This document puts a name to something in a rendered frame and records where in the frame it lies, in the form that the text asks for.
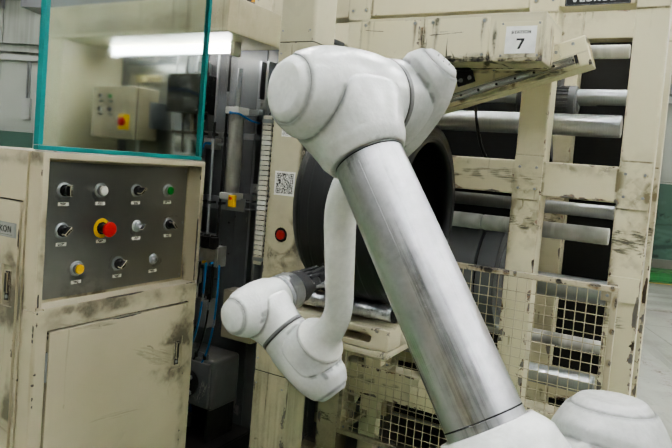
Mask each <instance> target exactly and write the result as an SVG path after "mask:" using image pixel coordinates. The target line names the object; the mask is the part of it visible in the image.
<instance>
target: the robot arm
mask: <svg viewBox="0 0 672 448"><path fill-rule="evenodd" d="M456 74H457V73H456V69H455V68H454V66H453V65H452V64H451V63H450V62H449V61H448V60H447V59H446V58H445V57H444V56H443V55H441V54H440V53H439V52H437V51H436V50H434V49H431V48H428V49H425V48H420V49H417V50H414V51H411V52H409V53H407V54H406V56H405V57H404V58H403V59H402V60H401V59H391V58H385V57H383V56H381V55H379V54H376V53H373V52H370V51H366V50H362V49H357V48H351V47H345V46H336V45H319V46H313V47H308V48H304V49H301V50H298V51H296V52H294V53H293V55H291V56H289V57H287V58H285V59H283V60H282V61H280V62H279V63H278V64H277V66H276V67H275V69H274V70H273V72H272V74H271V77H270V80H269V84H268V90H267V99H268V105H269V108H270V112H271V115H272V117H273V119H274V121H275V122H276V123H277V124H278V125H279V126H280V127H281V128H282V129H283V130H284V131H285V132H286V133H287V134H288V135H290V136H291V137H293V138H297V139H298V141H299V142H300V143H301V144H302V145H303V146H304V147H305V149H306V150H307V151H308V152H309V153H310V154H311V155H312V157H313V158H314V159H315V160H316V161H317V162H318V163H319V165H320V166H321V168H322V169H323V170H324V171H325V172H327V173H328V174H329V175H331V176H332V177H334V178H333V181H332V183H331V186H330V189H329V192H328V195H327V199H326V205H325V212H324V258H325V263H322V266H321V267H319V268H318V266H317V265H315V266H312V267H308V268H305V269H301V270H295V271H292V272H282V273H280V274H278V275H275V276H272V277H270V278H262V279H258V280H255V281H252V282H250V283H248V284H246V285H244V286H242V287H240V288H239V289H237V290H236V291H234V292H233V293H232V294H231V295H230V296H229V298H228V299H227V301H226V302H225V303H224V304H223V306H222V308H221V321H222V324H223V326H224V328H225V329H226V330H227V331H228V332H229V333H230V334H232V335H235V336H238V337H244V338H251V339H253V340H254V341H256V342H257V343H259V344H260V345H261V346H262V347H263V348H264V349H265V350H266V352H267V353H268V354H269V356H270V357H271V359H272V361H273V363H274V364H275V365H276V367H277V368H278V369H279V371H280V372H281V373H282V374H283V375H284V377H285V378H286V379H287V380H288V381H289V382H290V383H291V384H292V385H293V386H294V387H295V388H296V389H297V390H298V391H299V392H300V393H302V394H303V395H304V396H306V397H307V398H309V399H311V400H313V401H319V402H325V401H327V400H328V399H330V398H331V397H333V396H334V395H335V394H337V393H338V392H339V391H341V390H342V389H343V388H344V387H345V385H346V380H347V372H346V367H345V364H344V363H343V361H342V359H341V357H342V352H343V342H342V338H343V336H344V334H345V332H346V330H347V328H348V326H349V323H350V320H351V316H352V310H353V300H354V274H355V242H356V223H357V225H358V228H359V230H360V232H361V235H362V237H363V240H364V242H365V244H366V247H367V249H368V252H369V254H370V256H371V259H372V261H373V264H374V266H375V269H376V271H377V273H378V276H379V278H380V281H381V283H382V285H383V288H384V290H385V293H386V295H387V297H388V300H389V302H390V305H391V307H392V309H393V312H394V314H395V317H396V319H397V321H398V324H399V326H400V329H401V331H402V334H403V336H404V338H405V341H406V343H407V346H408V348H409V350H410V353H411V355H412V358H413V360H414V362H415V365H416V367H417V370H418V372H419V374H420V377H421V379H422V382H423V384H424V387H425V389H426V391H427V394H428V396H429V399H430V401H431V403H432V406H433V408H434V411H435V413H436V415H437V418H438V420H439V423H440V425H441V427H442V430H443V432H444V435H445V437H446V439H447V442H446V443H444V444H443V445H441V448H672V443H671V440H670V437H669V435H668V433H667V430H666V428H665V426H664V424H663V422H662V421H661V419H660V417H659V416H658V415H657V414H656V413H655V412H653V410H652V409H651V408H650V407H649V405H648V404H646V403H645V402H644V401H642V400H640V399H638V398H635V397H632V396H629V395H625V394H621V393H617V392H612V391H605V390H582V391H579V392H577V393H576V394H575V395H573V396H571V397H569V398H567V399H566V400H565V401H564V403H563V404H562V405H561V406H560V407H559V408H558V410H557V411H556V413H555V414H554V416H553V417H552V419H551V420H549V419H548V418H546V417H544V416H543V415H541V414H539V413H537V412H535V411H533V410H531V409H530V410H525V408H524V406H523V403H522V401H521V399H520V397H519V395H518V393H517V390H516V388H515V386H514V384H513V382H512V380H511V378H510V375H509V373H508V371H507V369H506V367H505V365H504V363H503V360H502V358H501V356H500V354H499V352H498V350H497V348H496V345H495V343H494V341H493V339H492V337H491V335H490V333H489V330H488V328H487V326H486V324H485V322H484V320H483V318H482V315H481V313H480V311H479V309H478V307H477V305H476V303H475V300H474V298H473V296H472V294H471V292H470V290H469V288H468V285H467V283H466V281H465V279H464V277H463V275H462V273H461V270H460V268H459V266H458V264H457V262H456V260H455V257H454V255H453V253H452V251H451V249H450V247H449V245H448V242H447V240H446V238H445V236H444V234H443V232H442V230H441V227H440V225H439V223H438V221H437V219H436V217H435V215H434V212H433V210H432V208H431V206H430V204H429V202H428V200H427V197H426V195H425V193H424V191H423V189H422V187H421V185H420V182H419V180H418V178H417V176H416V174H415V172H414V170H413V167H412V165H411V163H410V161H409V159H408V157H409V156H410V155H411V154H412V153H413V152H414V151H415V150H416V149H417V148H418V147H419V146H420V145H421V144H422V143H423V142H424V140H425V139H426V138H427V137H428V135H429V134H430V133H431V132H432V130H433V129H434V128H435V126H436V125H437V124H438V122H439V121H440V119H441V118H442V116H443V115H444V113H445V111H446V109H447V107H448V106H449V103H450V101H451V99H452V96H453V93H454V90H455V86H456V82H457V78H456ZM321 288H325V308H324V311H323V314H322V316H321V317H320V318H308V319H306V320H305V319H304V318H303V317H302V316H301V315H300V314H299V312H298V311H297V309H298V308H300V307H301V306H302V305H303V303H304V302H305V301H307V300H308V299H309V298H310V297H311V296H312V294H313V292H314V291H318V290H320V289H321Z"/></svg>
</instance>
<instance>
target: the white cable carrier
mask: <svg viewBox="0 0 672 448"><path fill-rule="evenodd" d="M263 124H264V126H263V129H264V131H263V133H262V134H263V135H264V136H262V139H263V141H262V145H263V146H262V147H261V149H262V150H266V151H261V155H266V156H261V160H266V161H261V162H260V164H261V165H265V166H260V170H265V171H260V175H264V176H260V177H259V180H264V181H259V185H263V186H259V187H258V189H259V190H260V191H258V195H263V196H258V200H259V201H258V202H257V204H258V205H259V206H257V210H258V211H257V215H258V216H256V219H257V221H256V224H257V226H256V228H255V229H256V231H255V234H257V235H255V239H256V240H255V242H254V244H256V245H255V246H254V249H256V250H254V254H256V255H254V256H253V257H259V258H263V255H264V242H265V229H266V216H267V203H268V191H267V190H269V176H270V163H271V150H272V137H273V124H274V123H263ZM270 125H272V126H270ZM266 130H268V131H266ZM270 130H271V131H270ZM266 135H267V136H266ZM269 135H271V136H269ZM264 140H267V141H264ZM269 140H271V141H269ZM264 145H266V146H264ZM268 145H270V146H268ZM268 150H270V151H268ZM268 155H270V156H268ZM268 160H270V161H268ZM267 165H269V166H267ZM267 170H269V171H267ZM266 175H267V176H266ZM268 175H269V176H268ZM266 180H267V181H266ZM265 185H266V186H265ZM267 185H268V186H267ZM261 190H263V191H261ZM265 190H266V191H265ZM260 200H262V201H260ZM264 200H265V201H264ZM260 205H262V206H260ZM260 210H262V211H260ZM260 215H261V216H260ZM263 215H264V216H263ZM260 220H261V221H260ZM262 225H263V226H262ZM262 230H263V231H262Z"/></svg>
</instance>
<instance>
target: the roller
mask: <svg viewBox="0 0 672 448"><path fill-rule="evenodd" d="M303 304H307V305H311V306H316V307H321V308H325V292H321V291H314V292H313V294H312V296H311V297H310V298H309V299H308V300H307V301H305V302H304V303H303ZM352 315H357V316H361V317H367V318H371V319H376V320H380V321H385V322H390V323H396V322H397V319H396V317H395V314H394V312H393V309H392V307H391V306H390V305H385V304H380V303H376V302H371V301H366V300H361V299H356V298H354V300H353V310H352Z"/></svg>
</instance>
